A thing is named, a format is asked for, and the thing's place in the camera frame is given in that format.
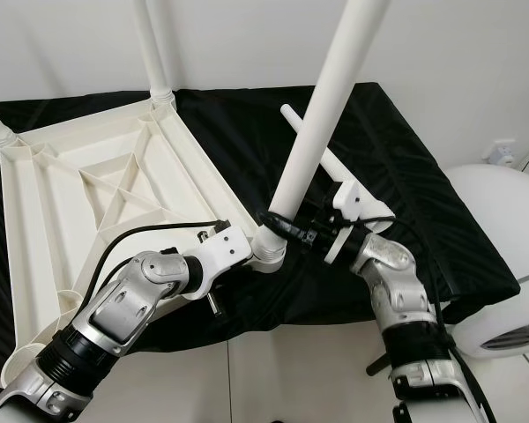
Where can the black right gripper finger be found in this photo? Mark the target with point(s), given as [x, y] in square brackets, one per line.
[280, 223]

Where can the white plastic children table top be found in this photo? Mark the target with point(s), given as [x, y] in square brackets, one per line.
[35, 220]

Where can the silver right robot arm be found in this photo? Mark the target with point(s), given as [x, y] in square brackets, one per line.
[388, 260]

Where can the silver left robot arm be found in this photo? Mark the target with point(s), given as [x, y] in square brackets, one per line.
[141, 291]

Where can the black cloth table cover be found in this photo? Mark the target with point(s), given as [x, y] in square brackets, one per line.
[432, 159]

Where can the white rounded object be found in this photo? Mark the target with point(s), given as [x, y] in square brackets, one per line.
[502, 229]

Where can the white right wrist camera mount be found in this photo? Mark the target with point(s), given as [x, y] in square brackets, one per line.
[346, 194]

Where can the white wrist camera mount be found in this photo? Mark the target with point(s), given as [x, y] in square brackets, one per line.
[225, 251]
[346, 194]

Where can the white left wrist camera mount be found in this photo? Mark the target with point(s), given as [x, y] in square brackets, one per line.
[225, 251]

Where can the white wall plug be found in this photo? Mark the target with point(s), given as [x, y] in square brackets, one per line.
[501, 152]

